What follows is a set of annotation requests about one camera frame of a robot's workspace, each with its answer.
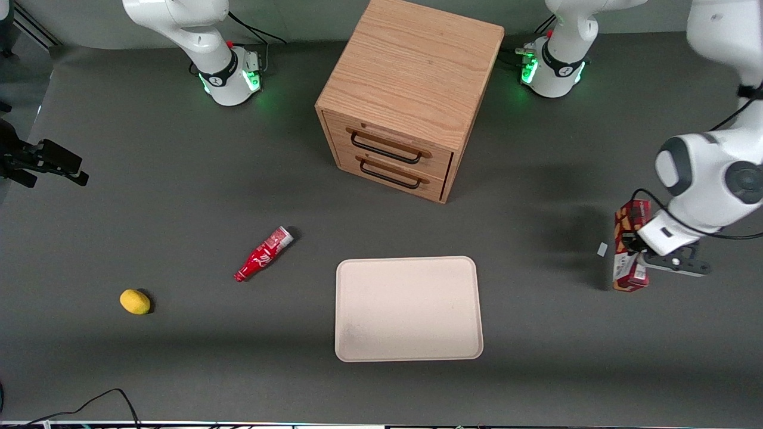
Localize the wooden two-drawer cabinet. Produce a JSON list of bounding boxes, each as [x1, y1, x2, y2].
[[315, 0, 505, 205]]

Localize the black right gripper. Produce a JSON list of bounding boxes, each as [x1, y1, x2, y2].
[[0, 119, 90, 187]]

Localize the black right arm base cable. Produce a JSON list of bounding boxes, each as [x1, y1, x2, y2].
[[227, 11, 288, 73]]

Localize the black left arm base cable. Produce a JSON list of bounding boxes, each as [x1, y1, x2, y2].
[[500, 17, 558, 67]]

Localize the wooden drawer front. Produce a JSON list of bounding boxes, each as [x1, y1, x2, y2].
[[324, 112, 454, 179], [336, 148, 449, 201]]

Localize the black arm base cable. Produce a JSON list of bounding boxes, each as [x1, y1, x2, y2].
[[227, 11, 288, 73], [500, 17, 558, 67]]

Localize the yellow lemon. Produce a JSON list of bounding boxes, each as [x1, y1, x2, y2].
[[119, 288, 151, 315]]

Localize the black cable at table edge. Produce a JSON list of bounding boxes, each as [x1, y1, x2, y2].
[[0, 388, 141, 429]]

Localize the aluminium frame rail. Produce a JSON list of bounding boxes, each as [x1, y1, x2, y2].
[[12, 0, 61, 48]]

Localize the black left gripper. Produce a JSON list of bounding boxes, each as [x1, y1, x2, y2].
[[623, 234, 712, 277]]

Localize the black metal drawer handle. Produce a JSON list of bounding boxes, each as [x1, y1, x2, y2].
[[350, 132, 423, 164], [359, 157, 421, 190]]

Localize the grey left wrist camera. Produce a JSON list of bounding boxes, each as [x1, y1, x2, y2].
[[637, 209, 702, 257]]

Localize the red cookie box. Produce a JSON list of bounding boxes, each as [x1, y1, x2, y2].
[[613, 200, 652, 293]]

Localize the beige plastic tray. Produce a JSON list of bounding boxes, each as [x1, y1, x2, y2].
[[335, 256, 484, 363]]

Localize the red cola bottle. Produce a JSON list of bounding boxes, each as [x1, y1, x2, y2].
[[234, 226, 294, 283]]

